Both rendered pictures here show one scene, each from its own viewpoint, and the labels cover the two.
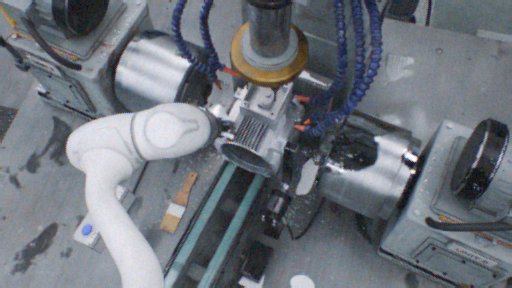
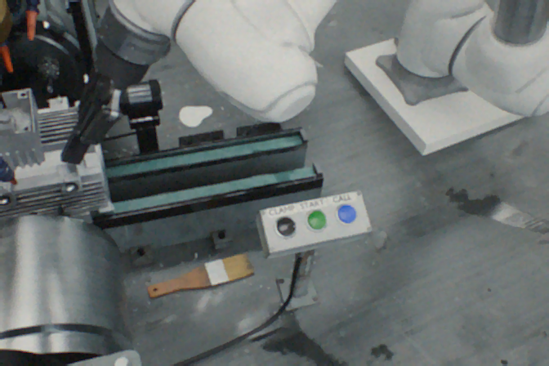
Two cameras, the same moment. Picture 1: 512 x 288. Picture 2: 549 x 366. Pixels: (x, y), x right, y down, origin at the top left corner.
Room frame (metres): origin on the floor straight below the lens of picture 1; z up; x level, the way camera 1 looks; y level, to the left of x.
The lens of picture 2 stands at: (0.86, 0.70, 1.82)
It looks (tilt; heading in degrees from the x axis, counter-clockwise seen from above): 51 degrees down; 221
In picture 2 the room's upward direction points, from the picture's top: 5 degrees clockwise
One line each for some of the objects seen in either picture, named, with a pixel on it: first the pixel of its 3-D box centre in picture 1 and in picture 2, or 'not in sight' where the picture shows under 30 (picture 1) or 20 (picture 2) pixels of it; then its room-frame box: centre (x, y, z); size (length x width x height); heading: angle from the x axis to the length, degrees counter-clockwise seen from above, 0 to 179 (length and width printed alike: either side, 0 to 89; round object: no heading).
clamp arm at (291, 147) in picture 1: (288, 167); (89, 58); (0.48, -0.08, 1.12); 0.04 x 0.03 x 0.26; 151
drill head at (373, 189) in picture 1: (376, 168); (20, 36); (0.50, -0.32, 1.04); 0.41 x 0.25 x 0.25; 61
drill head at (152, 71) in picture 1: (153, 73); (35, 354); (0.83, 0.28, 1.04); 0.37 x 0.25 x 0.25; 61
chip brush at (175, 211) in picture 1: (180, 201); (201, 277); (0.51, 0.23, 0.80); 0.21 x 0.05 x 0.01; 155
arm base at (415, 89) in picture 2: not in sight; (420, 61); (-0.27, 0.17, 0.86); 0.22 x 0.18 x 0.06; 68
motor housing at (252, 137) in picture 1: (260, 128); (40, 166); (0.64, -0.02, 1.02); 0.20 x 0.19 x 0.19; 152
